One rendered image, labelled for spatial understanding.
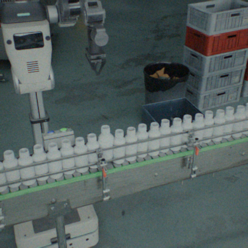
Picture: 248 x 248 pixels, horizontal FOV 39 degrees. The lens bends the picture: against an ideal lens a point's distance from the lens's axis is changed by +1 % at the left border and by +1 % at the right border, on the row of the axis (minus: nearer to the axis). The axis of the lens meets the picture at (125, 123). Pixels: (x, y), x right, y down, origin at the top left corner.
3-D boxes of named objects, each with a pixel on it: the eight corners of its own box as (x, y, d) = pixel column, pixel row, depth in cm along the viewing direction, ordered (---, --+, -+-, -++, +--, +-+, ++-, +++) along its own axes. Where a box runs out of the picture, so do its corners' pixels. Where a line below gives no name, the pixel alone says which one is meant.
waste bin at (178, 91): (151, 140, 353) (154, 83, 319) (135, 118, 389) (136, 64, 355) (191, 131, 367) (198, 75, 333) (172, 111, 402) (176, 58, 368)
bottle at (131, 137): (121, 157, 167) (121, 128, 159) (131, 152, 170) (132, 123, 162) (129, 163, 163) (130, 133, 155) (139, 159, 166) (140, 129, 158)
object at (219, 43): (206, 56, 366) (209, 36, 354) (183, 44, 397) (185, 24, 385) (251, 47, 389) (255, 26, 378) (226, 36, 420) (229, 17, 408)
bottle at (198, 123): (204, 145, 176) (208, 117, 167) (193, 147, 174) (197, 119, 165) (197, 139, 181) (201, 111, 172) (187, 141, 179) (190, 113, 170)
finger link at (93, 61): (102, 70, 157) (101, 50, 152) (107, 76, 151) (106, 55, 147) (87, 72, 155) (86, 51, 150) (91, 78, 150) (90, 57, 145)
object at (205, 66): (203, 77, 377) (206, 57, 365) (181, 63, 408) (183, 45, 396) (247, 66, 401) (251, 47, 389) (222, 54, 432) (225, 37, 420)
